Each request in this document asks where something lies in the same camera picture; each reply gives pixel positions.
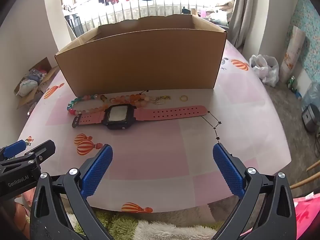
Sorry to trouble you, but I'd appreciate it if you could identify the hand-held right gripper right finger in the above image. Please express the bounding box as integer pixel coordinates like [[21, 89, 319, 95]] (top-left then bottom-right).
[[212, 143, 297, 240]]

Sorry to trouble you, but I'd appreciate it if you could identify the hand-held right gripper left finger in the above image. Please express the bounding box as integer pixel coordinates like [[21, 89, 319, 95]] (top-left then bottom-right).
[[29, 144, 113, 240]]

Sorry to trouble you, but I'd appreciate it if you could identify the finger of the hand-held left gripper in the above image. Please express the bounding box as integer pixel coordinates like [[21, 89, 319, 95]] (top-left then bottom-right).
[[0, 140, 32, 160], [0, 140, 56, 175]]

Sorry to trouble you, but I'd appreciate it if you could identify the multicolour bead bracelet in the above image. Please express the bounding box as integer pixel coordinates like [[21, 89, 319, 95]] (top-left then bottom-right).
[[66, 94, 110, 117]]

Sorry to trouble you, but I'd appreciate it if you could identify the orange bead bracelet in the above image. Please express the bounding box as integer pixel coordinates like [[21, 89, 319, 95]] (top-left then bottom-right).
[[100, 92, 153, 108]]

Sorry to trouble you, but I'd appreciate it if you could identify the pink strap digital watch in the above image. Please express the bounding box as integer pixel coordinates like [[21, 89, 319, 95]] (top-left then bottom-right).
[[72, 104, 208, 130]]

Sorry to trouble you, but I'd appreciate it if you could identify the large brown cardboard box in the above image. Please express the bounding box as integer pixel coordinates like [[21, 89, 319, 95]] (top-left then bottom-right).
[[54, 14, 228, 96]]

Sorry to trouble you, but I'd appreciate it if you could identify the person's left hand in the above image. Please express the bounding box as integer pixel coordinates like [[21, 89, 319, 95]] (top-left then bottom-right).
[[12, 200, 32, 234]]

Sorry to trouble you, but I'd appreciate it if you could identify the pink printed tablecloth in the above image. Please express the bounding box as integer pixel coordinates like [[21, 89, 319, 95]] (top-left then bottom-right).
[[16, 40, 292, 213]]

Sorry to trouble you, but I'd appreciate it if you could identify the small cluttered cardboard box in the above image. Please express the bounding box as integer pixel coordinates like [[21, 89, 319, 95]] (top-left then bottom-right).
[[14, 57, 60, 110]]

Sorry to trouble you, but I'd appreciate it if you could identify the wooden stick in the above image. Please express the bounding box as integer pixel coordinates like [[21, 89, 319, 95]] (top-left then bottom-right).
[[290, 160, 320, 189]]

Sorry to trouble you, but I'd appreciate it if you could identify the fluffy white green rug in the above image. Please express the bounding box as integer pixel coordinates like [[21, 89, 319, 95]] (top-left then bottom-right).
[[65, 202, 225, 240]]

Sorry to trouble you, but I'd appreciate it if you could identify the bright pink cloth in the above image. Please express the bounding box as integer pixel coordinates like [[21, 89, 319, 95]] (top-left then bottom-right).
[[292, 192, 320, 240]]

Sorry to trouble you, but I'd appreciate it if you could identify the grey trash bin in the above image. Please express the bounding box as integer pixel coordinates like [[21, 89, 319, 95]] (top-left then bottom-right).
[[301, 104, 320, 133]]

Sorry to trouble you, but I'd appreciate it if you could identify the white plastic bag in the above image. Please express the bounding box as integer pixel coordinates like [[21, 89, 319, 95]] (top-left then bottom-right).
[[249, 54, 280, 87]]

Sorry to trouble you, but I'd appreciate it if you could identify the green plastic bottle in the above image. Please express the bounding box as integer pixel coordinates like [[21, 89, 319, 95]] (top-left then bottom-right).
[[286, 76, 297, 91]]

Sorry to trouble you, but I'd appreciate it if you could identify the clear plastic bag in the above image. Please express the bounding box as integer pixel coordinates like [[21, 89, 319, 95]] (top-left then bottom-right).
[[301, 81, 320, 108]]

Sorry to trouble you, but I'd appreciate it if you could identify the black rack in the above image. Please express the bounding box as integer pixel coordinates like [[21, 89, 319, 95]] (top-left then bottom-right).
[[64, 12, 85, 37]]

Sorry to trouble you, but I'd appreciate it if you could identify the white paper bag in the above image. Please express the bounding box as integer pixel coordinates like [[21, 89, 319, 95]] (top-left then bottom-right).
[[279, 25, 306, 84]]

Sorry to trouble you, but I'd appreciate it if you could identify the grey curtain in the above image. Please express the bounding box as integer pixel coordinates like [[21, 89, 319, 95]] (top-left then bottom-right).
[[229, 0, 272, 55]]

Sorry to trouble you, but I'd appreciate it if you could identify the teal floral cloth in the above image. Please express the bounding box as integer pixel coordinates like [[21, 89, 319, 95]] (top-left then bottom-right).
[[285, 0, 320, 100]]

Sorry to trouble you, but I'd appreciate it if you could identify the pile of windowsill clutter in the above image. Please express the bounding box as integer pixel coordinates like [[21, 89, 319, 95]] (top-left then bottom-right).
[[181, 0, 237, 26]]

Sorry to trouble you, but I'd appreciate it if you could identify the white balcony railing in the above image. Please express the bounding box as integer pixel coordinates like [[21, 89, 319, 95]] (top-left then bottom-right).
[[82, 0, 233, 30]]

